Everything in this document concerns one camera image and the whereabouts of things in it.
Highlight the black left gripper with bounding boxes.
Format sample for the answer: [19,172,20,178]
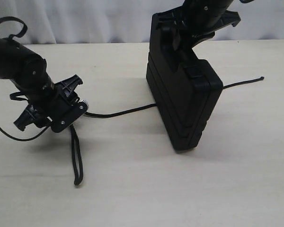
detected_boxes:
[13,75,88,133]

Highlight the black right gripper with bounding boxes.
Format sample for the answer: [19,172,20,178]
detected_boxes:
[152,4,241,46]

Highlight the black plastic case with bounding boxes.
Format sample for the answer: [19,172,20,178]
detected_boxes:
[145,13,223,151]

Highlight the black cord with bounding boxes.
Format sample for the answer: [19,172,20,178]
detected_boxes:
[70,76,265,187]

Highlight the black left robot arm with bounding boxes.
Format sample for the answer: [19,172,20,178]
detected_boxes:
[0,38,89,133]

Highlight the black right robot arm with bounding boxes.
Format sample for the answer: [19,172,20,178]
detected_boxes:
[150,0,241,50]

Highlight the white curtain backdrop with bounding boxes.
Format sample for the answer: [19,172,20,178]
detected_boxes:
[0,0,284,44]

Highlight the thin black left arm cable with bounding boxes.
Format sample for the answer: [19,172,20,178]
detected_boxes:
[0,117,49,142]

